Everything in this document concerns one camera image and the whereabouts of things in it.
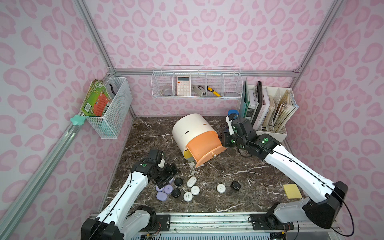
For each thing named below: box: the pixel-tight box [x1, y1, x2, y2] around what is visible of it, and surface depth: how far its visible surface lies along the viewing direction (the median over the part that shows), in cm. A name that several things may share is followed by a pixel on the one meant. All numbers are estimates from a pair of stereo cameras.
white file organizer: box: [245, 85, 297, 143], surface depth 100 cm
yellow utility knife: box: [207, 86, 224, 97], surface depth 100 cm
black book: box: [251, 81, 264, 126], surface depth 92 cm
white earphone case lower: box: [183, 191, 193, 202], surface depth 82 cm
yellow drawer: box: [183, 149, 193, 159], surface depth 82 cm
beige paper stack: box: [273, 89, 299, 133], surface depth 95 cm
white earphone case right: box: [216, 183, 226, 193], surface depth 84 cm
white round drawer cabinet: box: [172, 113, 218, 161], surface depth 88 cm
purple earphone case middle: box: [164, 184, 173, 194], surface depth 84 cm
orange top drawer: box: [186, 131, 228, 168], surface depth 79 cm
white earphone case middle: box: [191, 185, 200, 196], surface depth 84 cm
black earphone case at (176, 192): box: [172, 188, 181, 198], surface depth 83 cm
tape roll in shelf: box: [160, 88, 173, 96], surface depth 97 cm
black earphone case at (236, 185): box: [231, 180, 241, 191], surface depth 85 cm
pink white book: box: [253, 87, 270, 131], surface depth 95 cm
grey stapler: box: [192, 84, 206, 97], surface depth 101 cm
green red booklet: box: [80, 79, 113, 117], surface depth 73 cm
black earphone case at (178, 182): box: [174, 177, 183, 187], surface depth 87 cm
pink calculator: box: [176, 76, 191, 96], surface depth 97 cm
